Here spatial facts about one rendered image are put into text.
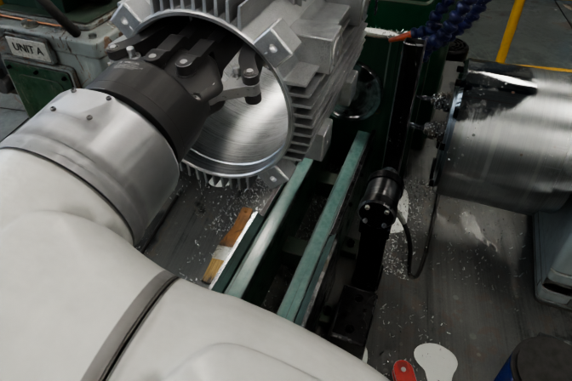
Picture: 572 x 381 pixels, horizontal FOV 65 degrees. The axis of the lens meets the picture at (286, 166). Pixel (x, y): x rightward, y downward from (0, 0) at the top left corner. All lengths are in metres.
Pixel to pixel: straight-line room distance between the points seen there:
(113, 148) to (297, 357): 0.14
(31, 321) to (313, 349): 0.11
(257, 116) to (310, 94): 0.16
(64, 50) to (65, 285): 0.81
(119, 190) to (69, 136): 0.04
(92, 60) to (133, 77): 0.67
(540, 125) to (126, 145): 0.63
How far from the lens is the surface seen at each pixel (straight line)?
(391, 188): 0.72
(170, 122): 0.28
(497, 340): 0.89
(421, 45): 0.65
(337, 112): 1.02
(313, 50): 0.36
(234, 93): 0.32
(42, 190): 0.23
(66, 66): 1.02
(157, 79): 0.29
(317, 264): 0.76
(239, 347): 0.19
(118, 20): 0.39
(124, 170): 0.25
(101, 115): 0.26
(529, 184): 0.79
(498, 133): 0.76
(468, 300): 0.92
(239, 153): 0.44
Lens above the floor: 1.52
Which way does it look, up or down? 41 degrees down
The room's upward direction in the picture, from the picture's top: 1 degrees counter-clockwise
